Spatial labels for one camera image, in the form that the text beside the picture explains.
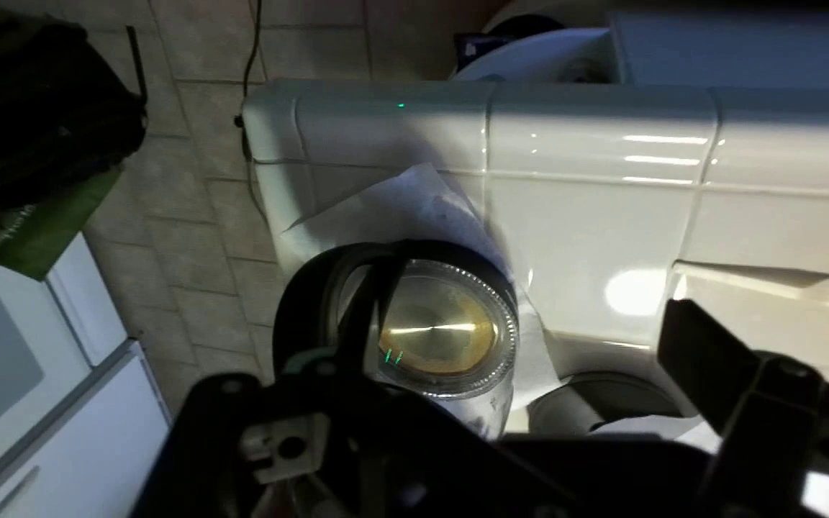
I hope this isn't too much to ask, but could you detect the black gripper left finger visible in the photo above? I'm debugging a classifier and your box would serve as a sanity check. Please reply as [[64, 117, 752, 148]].
[[132, 348, 381, 518]]

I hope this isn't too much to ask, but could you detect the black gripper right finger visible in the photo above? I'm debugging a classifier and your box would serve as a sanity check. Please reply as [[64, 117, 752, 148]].
[[657, 296, 829, 518]]

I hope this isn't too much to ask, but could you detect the black coffee maker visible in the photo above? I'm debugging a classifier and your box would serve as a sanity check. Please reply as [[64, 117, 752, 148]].
[[271, 238, 522, 443]]

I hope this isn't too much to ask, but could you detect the white counter with round shelves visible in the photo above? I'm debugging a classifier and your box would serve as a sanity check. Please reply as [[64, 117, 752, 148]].
[[235, 8, 829, 454]]

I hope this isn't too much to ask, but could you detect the white refrigerator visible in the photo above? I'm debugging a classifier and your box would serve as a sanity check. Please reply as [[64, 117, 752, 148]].
[[0, 232, 173, 518]]

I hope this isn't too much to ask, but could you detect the green box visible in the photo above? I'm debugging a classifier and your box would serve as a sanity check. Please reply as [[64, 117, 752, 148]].
[[0, 163, 126, 283]]

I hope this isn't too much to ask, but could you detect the black bag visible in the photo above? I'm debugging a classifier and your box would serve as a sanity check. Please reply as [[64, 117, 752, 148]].
[[0, 17, 149, 212]]

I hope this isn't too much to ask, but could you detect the black counter cable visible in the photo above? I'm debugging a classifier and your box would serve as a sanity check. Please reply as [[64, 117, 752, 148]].
[[231, 0, 268, 227]]

